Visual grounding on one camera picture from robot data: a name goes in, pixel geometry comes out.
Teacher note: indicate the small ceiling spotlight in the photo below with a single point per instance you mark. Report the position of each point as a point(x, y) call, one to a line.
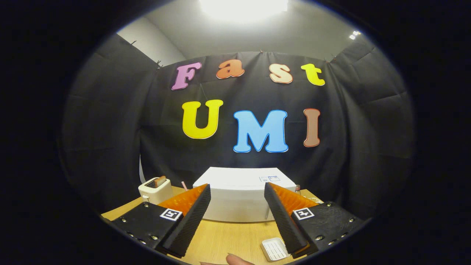
point(354, 35)

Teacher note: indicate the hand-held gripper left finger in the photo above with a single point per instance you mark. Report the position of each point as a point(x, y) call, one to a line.
point(191, 224)

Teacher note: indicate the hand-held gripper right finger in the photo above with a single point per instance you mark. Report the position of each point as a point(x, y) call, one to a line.
point(285, 224)

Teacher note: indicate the pink straw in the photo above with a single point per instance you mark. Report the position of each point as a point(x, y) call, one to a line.
point(184, 185)

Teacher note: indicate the white microwave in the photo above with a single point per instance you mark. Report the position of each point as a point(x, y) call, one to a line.
point(235, 195)

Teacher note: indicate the brown toast slice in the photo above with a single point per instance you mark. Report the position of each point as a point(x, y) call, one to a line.
point(159, 181)

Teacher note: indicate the small white rectangular dish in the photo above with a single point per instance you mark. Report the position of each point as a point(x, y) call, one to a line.
point(274, 249)

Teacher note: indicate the white toaster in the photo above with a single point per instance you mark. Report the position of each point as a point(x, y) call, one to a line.
point(154, 194)

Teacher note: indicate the black backdrop cloth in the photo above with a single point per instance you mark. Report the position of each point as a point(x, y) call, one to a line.
point(110, 129)

